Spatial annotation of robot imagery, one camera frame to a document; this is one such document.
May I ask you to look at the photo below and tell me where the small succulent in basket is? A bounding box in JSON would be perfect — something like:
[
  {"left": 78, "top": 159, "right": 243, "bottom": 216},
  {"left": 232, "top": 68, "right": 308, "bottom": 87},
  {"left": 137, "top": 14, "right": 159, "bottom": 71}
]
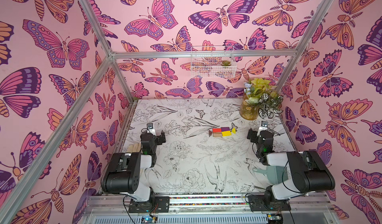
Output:
[{"left": 221, "top": 60, "right": 231, "bottom": 66}]

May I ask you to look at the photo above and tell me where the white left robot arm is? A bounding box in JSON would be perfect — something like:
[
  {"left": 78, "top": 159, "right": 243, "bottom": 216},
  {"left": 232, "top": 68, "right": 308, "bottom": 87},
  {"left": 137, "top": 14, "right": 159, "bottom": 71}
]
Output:
[{"left": 101, "top": 131, "right": 170, "bottom": 215}]

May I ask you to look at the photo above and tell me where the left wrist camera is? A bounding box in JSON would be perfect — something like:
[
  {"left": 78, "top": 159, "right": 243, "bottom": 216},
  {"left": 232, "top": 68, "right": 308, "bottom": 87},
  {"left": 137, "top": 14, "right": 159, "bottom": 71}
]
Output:
[{"left": 146, "top": 123, "right": 156, "bottom": 135}]

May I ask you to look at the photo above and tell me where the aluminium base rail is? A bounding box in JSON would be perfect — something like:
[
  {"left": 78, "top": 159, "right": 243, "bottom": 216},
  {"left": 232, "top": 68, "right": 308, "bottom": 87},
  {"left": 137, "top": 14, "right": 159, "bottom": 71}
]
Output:
[{"left": 80, "top": 193, "right": 327, "bottom": 224}]

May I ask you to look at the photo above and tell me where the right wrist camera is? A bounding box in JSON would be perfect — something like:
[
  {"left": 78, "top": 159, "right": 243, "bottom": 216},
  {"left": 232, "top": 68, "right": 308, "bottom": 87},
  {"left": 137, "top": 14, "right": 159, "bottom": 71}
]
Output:
[{"left": 258, "top": 121, "right": 269, "bottom": 132}]

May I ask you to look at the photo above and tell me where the white wire basket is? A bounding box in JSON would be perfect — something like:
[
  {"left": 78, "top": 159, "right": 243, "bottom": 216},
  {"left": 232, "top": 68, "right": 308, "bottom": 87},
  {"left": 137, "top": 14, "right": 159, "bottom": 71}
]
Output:
[{"left": 189, "top": 46, "right": 237, "bottom": 79}]

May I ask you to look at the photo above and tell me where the yellow rectangular block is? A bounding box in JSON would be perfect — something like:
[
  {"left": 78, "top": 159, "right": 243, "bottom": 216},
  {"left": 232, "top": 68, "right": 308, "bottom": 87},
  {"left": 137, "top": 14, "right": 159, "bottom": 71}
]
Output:
[{"left": 221, "top": 131, "right": 232, "bottom": 136}]

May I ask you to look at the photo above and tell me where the brown wooden block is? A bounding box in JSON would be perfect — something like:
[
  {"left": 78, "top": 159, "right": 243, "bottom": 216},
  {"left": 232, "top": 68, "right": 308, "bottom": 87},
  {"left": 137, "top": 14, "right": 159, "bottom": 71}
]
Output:
[{"left": 213, "top": 132, "right": 222, "bottom": 137}]

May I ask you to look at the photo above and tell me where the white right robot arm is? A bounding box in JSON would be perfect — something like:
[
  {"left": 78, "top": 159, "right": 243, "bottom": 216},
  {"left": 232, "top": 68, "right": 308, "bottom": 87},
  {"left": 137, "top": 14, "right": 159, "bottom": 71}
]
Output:
[{"left": 245, "top": 129, "right": 335, "bottom": 212}]

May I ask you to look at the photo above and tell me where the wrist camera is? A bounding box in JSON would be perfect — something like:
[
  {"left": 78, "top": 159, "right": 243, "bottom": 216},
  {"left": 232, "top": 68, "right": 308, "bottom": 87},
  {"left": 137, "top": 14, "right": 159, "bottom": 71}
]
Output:
[
  {"left": 146, "top": 123, "right": 156, "bottom": 135},
  {"left": 258, "top": 121, "right": 269, "bottom": 132}
]

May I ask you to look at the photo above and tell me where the potted plant in vase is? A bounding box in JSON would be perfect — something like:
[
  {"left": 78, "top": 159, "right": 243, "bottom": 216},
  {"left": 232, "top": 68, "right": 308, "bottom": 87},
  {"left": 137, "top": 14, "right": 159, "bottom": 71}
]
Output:
[{"left": 239, "top": 78, "right": 283, "bottom": 121}]

